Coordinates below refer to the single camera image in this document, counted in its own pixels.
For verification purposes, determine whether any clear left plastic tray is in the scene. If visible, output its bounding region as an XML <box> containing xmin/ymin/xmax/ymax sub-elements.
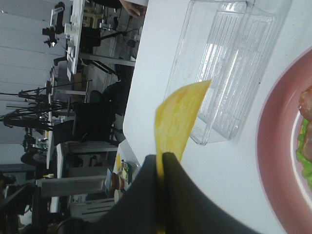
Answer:
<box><xmin>165</xmin><ymin>0</ymin><xmax>291</xmax><ymax>145</ymax></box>

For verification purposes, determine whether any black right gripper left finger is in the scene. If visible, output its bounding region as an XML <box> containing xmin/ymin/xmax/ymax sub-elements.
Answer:
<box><xmin>83</xmin><ymin>155</ymin><xmax>157</xmax><ymax>234</ymax></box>

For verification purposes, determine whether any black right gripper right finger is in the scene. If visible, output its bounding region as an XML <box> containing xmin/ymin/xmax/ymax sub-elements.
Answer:
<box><xmin>162</xmin><ymin>153</ymin><xmax>254</xmax><ymax>234</ymax></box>

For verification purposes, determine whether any yellow cheese slice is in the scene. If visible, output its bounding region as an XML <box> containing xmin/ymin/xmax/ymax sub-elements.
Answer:
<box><xmin>154</xmin><ymin>79</ymin><xmax>213</xmax><ymax>234</ymax></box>

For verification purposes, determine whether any green lettuce leaf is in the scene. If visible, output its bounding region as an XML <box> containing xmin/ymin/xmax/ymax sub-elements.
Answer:
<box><xmin>296</xmin><ymin>118</ymin><xmax>312</xmax><ymax>190</ymax></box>

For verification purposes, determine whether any pink round plate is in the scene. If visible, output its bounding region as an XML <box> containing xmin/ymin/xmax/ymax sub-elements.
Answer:
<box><xmin>256</xmin><ymin>50</ymin><xmax>312</xmax><ymax>234</ymax></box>

